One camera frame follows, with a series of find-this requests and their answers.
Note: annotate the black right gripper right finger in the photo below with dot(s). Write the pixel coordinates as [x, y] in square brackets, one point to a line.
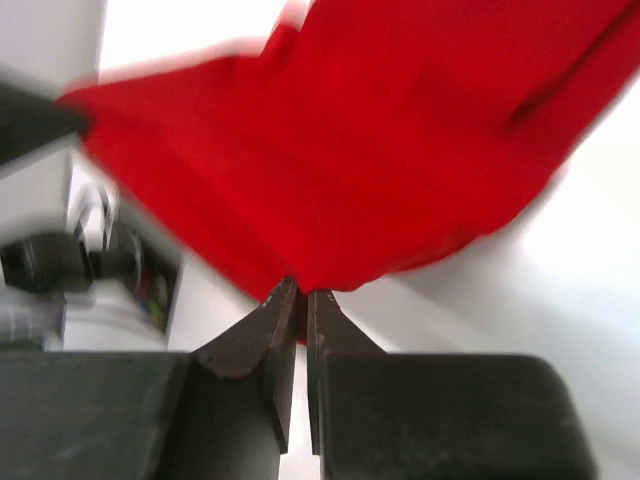
[328, 330]

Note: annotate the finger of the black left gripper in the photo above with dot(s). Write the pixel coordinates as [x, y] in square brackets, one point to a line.
[30, 117]

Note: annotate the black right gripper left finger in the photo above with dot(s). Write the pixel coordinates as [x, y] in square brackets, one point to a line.
[263, 343]

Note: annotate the red t shirt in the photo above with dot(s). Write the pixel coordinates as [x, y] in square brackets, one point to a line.
[368, 138]

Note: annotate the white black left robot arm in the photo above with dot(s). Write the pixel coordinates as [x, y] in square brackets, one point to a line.
[81, 268]

